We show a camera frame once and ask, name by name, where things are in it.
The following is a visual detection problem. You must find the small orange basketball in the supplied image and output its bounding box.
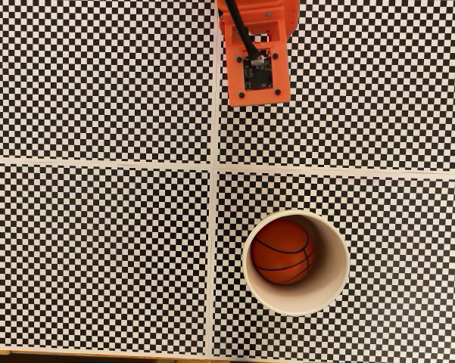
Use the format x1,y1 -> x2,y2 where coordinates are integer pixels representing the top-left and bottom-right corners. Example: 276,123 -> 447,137
250,219 -> 315,286

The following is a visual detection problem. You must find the orange camera mount with board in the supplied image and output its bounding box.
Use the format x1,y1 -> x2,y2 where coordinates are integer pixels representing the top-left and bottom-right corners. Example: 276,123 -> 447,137
218,9 -> 293,108

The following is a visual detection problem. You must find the cream paper cup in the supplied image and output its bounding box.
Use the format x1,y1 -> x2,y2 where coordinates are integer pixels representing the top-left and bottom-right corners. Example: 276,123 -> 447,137
241,209 -> 351,318

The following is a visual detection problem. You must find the checkerboard paper sheet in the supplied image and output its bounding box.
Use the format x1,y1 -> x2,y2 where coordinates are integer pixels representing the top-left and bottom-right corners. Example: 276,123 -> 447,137
210,168 -> 455,363
0,161 -> 214,356
0,0 -> 216,166
213,0 -> 455,175

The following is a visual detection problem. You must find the black camera cable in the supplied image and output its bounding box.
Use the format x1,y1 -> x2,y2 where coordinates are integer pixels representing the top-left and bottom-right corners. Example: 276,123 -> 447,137
223,0 -> 264,61

